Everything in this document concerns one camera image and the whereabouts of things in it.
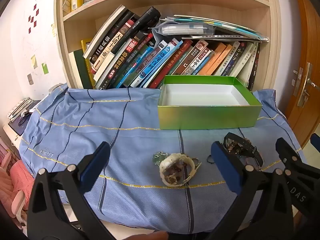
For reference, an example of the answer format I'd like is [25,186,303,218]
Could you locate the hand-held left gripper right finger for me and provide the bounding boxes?
[211,141,293,240]

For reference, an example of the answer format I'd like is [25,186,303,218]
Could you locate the clear plastic pouch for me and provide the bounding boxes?
[160,22,215,36]

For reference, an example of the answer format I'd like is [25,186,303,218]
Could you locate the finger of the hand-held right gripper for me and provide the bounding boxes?
[276,137,304,178]
[311,133,320,153]

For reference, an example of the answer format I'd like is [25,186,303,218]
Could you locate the pile of thin booklets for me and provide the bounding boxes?
[152,14,270,43]

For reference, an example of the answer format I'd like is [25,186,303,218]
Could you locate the orange wooden door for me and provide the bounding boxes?
[285,0,320,148]

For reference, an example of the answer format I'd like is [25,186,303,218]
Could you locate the black wristwatch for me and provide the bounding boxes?
[223,132,265,167]

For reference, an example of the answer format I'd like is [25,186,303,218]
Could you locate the white wristwatch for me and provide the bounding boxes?
[159,153,196,187]

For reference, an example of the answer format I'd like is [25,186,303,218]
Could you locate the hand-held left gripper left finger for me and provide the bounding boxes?
[27,141,116,240]

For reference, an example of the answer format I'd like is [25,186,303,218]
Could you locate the row of books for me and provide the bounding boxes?
[69,4,262,90]

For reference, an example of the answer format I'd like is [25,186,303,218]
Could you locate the green cardboard box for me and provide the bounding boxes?
[157,75,263,130]

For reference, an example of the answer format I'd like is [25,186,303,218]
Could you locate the stack of papers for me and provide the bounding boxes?
[7,97,42,120]

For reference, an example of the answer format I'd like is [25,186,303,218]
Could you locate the wooden bookshelf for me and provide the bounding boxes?
[54,0,282,90]

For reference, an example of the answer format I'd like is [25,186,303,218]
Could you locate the blue striped cloth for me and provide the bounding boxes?
[19,82,307,232]

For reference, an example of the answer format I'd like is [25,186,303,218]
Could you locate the silver metal bangle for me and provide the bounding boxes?
[184,157,202,185]

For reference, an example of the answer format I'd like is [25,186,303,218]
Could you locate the glittering pendant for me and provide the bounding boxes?
[152,152,168,167]

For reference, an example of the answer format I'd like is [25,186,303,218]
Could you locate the dark blue notebook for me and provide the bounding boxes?
[9,115,33,135]

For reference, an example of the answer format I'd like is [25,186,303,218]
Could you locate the metal door handle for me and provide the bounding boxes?
[291,62,320,108]

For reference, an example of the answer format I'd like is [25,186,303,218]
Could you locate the pink chair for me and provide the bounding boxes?
[0,137,35,228]

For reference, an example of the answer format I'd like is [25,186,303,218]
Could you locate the red wall stickers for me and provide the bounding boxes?
[27,4,40,34]

